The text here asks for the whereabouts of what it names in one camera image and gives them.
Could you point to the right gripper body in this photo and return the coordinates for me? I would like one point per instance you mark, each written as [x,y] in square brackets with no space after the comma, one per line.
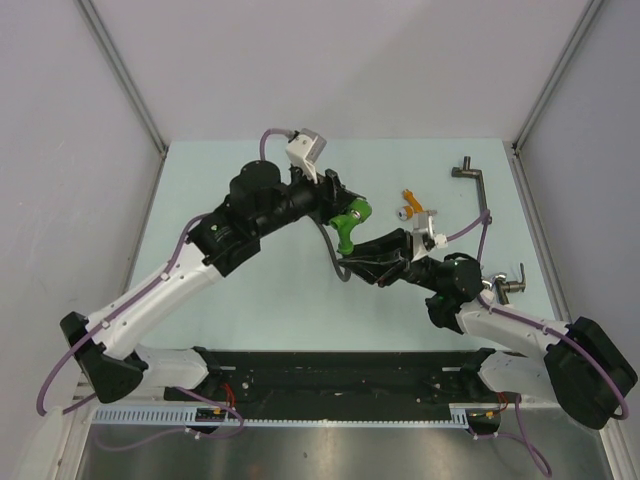
[421,270]

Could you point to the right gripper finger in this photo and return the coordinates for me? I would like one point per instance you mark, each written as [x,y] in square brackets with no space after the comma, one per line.
[380,271]
[397,241]

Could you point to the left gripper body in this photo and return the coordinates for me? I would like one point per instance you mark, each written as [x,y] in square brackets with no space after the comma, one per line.
[326,209]

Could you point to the green water faucet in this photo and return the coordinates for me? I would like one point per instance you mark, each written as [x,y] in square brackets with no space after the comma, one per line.
[356,213]

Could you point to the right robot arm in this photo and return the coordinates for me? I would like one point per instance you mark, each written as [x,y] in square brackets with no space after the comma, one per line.
[575,365]

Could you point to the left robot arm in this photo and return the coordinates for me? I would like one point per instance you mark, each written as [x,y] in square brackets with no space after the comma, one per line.
[106,344]

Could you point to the orange water faucet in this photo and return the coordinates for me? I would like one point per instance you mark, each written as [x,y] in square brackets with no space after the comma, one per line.
[412,207]

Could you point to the chrome faucet white fittings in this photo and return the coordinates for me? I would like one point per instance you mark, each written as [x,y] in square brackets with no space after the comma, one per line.
[503,287]

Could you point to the dark metal faucet spout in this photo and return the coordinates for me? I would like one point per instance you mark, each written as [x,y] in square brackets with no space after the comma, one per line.
[466,171]

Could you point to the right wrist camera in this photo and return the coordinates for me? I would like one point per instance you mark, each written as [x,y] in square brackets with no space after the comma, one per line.
[424,238]

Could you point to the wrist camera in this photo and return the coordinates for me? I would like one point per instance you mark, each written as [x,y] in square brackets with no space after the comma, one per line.
[424,238]
[303,151]

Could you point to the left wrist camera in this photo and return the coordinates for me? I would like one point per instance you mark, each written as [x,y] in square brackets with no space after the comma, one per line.
[303,151]

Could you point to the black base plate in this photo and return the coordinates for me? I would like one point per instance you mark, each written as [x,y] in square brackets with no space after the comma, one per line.
[346,386]

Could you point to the left aluminium frame post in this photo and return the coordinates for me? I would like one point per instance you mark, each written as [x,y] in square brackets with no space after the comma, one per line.
[113,58]

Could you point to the aluminium frame post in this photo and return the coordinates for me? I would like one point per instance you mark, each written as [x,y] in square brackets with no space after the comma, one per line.
[578,35]
[113,58]

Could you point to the right aluminium frame post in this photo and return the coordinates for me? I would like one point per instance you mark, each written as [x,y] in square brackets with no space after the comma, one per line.
[578,35]

